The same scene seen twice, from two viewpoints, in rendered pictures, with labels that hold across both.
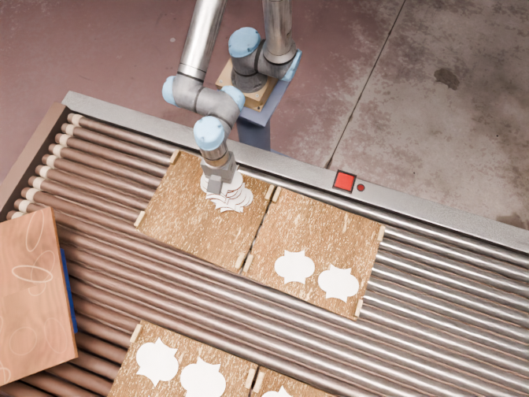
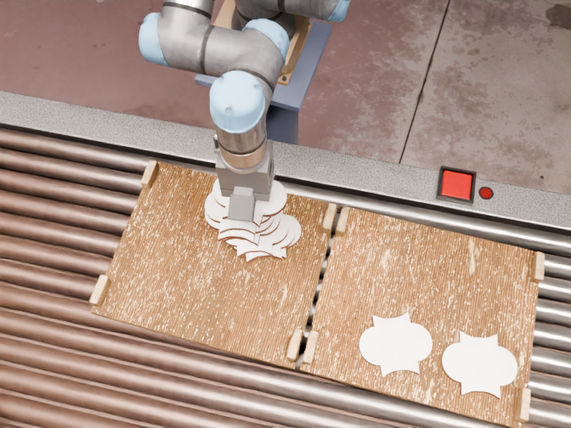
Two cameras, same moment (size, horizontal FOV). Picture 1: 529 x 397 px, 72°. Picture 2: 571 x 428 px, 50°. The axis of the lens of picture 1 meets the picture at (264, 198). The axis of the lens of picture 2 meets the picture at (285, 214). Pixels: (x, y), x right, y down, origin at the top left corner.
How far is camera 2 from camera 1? 0.18 m
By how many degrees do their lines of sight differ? 6
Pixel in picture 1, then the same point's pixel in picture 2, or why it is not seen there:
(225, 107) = (260, 54)
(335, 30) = not seen: outside the picture
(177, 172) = (157, 201)
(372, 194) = (509, 203)
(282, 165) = (342, 170)
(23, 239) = not seen: outside the picture
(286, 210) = (363, 246)
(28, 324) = not seen: outside the picture
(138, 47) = (41, 16)
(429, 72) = (537, 13)
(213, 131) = (247, 94)
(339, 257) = (472, 317)
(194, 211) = (198, 266)
